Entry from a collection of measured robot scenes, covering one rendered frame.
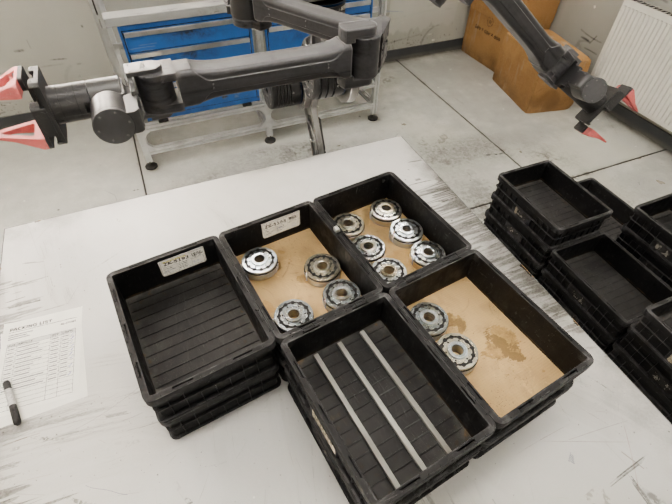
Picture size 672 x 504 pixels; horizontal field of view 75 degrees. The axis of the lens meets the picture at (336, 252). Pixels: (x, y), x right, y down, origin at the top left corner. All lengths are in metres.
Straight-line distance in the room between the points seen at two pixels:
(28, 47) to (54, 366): 2.74
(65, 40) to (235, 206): 2.36
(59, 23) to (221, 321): 2.89
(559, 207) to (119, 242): 1.84
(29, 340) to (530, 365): 1.36
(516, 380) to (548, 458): 0.21
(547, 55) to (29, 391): 1.53
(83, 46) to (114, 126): 3.07
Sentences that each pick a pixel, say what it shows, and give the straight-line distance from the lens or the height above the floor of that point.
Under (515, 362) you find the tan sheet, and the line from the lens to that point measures 1.21.
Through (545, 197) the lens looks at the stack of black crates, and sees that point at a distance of 2.29.
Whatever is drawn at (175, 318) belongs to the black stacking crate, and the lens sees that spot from 1.25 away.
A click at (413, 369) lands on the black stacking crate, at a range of 1.13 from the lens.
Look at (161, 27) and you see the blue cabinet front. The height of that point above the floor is 0.85.
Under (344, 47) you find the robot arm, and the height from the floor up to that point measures 1.48.
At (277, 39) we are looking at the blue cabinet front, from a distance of 3.03.
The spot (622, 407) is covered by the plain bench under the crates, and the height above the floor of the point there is 0.70.
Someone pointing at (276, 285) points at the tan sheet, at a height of 0.83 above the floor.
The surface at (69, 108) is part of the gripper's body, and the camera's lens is 0.81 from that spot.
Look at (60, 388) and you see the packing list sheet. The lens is 1.41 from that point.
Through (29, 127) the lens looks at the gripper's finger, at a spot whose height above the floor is 1.42.
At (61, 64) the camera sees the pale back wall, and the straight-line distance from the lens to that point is 3.86.
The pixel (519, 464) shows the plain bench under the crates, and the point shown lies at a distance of 1.25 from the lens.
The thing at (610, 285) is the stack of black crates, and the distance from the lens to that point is 2.18.
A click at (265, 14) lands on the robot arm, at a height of 1.44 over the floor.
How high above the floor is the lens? 1.81
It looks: 47 degrees down
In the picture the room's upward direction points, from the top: 2 degrees clockwise
